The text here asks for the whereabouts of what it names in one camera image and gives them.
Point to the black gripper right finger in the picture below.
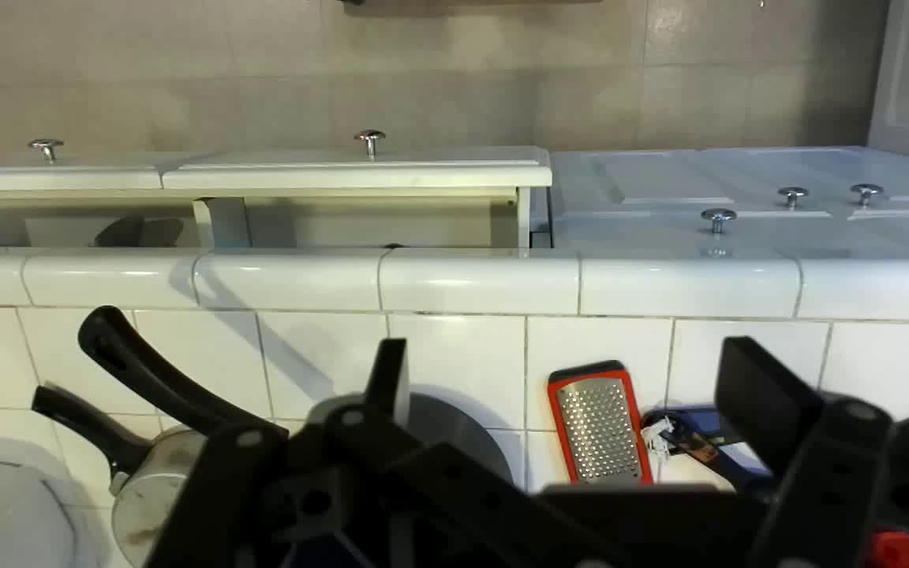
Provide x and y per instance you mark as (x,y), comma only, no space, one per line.
(844,473)

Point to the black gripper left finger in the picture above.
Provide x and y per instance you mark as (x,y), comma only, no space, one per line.
(266,484)

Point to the red plastic bowl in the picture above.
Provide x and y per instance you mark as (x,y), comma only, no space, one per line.
(897,552)

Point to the round metal drawer unit knob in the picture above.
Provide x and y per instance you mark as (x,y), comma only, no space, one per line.
(716,218)
(790,193)
(867,189)

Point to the white open counter drawer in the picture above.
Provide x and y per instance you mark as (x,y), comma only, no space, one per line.
(371,179)

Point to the white drawer unit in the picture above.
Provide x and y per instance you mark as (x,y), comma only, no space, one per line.
(687,179)

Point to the metal counter drawer knob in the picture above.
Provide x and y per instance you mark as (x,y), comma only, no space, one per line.
(371,141)

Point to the metal base cabinet knob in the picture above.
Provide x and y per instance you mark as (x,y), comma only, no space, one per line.
(45,147)

